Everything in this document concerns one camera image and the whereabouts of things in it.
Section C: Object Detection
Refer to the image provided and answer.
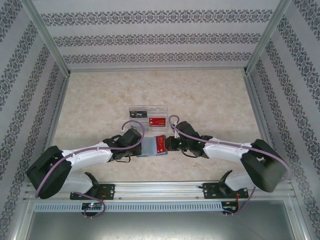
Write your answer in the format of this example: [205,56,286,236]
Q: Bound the grey metal panel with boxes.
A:
[24,211,298,240]

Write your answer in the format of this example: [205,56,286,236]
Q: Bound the red VIP card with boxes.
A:
[155,134,168,155]
[148,116,168,128]

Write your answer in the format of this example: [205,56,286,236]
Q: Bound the slotted grey cable duct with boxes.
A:
[33,201,224,213]

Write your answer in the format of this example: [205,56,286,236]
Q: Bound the small circuit board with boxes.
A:
[221,201,240,213]
[81,202,103,211]

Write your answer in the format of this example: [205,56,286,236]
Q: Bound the clear acrylic card stand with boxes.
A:
[126,105,171,135]

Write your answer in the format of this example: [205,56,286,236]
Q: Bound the teal leather card holder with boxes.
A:
[138,136,168,159]

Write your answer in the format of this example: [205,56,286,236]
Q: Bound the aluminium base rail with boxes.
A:
[24,181,297,201]

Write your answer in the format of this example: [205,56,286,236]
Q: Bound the purple camera cable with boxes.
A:
[34,120,147,198]
[168,114,291,180]

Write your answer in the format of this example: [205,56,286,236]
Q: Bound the short aluminium frame post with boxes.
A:
[284,197,313,240]
[7,197,35,240]

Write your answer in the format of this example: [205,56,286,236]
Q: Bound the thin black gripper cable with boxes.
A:
[113,155,132,164]
[181,149,199,159]

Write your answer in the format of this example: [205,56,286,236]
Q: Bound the short purple cable loop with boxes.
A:
[232,187,256,218]
[70,189,106,219]

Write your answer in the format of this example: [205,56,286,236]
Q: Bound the aluminium frame side rail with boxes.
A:
[244,71,300,198]
[23,71,72,201]

